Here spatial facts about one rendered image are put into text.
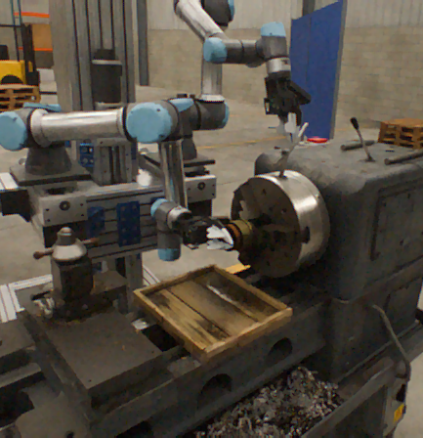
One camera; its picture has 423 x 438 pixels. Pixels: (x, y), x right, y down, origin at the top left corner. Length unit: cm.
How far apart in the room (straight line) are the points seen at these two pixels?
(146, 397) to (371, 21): 1239
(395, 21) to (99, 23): 1117
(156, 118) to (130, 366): 67
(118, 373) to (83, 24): 127
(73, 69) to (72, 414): 121
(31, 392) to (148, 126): 72
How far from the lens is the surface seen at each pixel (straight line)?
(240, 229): 122
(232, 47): 143
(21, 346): 120
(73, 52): 180
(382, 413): 190
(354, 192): 128
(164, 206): 140
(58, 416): 101
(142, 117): 130
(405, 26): 1240
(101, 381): 95
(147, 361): 98
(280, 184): 125
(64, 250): 107
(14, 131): 148
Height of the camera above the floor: 157
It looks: 18 degrees down
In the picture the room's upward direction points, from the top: 3 degrees clockwise
